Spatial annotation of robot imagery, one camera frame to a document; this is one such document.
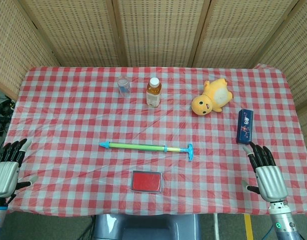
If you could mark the grey robot torso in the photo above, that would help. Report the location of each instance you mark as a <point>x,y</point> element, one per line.
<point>146,227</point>

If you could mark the bamboo folding screen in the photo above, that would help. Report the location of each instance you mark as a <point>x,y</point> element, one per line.
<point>158,30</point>

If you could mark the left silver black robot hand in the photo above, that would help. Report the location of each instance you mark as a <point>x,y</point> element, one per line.
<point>4,175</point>

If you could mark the red white checkered tablecloth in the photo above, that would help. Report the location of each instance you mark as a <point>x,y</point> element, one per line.
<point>76,120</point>

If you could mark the tea bottle with white cap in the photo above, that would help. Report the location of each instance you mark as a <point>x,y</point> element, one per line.
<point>153,96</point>

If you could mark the clear plastic cup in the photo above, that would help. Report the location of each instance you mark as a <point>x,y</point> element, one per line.
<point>124,87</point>

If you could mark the green blue water squirter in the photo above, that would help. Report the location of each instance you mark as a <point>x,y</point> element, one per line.
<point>138,147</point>

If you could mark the yellow plush toy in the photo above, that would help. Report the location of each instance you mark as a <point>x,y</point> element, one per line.
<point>213,96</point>

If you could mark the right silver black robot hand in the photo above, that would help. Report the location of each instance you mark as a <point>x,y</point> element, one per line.
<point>271,182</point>

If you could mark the white table leg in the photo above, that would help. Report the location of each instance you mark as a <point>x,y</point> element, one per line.
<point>215,226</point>

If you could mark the red pad in metal tray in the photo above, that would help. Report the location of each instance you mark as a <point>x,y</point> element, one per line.
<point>146,182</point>

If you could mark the dark blue printed box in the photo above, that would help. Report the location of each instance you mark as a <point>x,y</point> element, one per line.
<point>245,127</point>

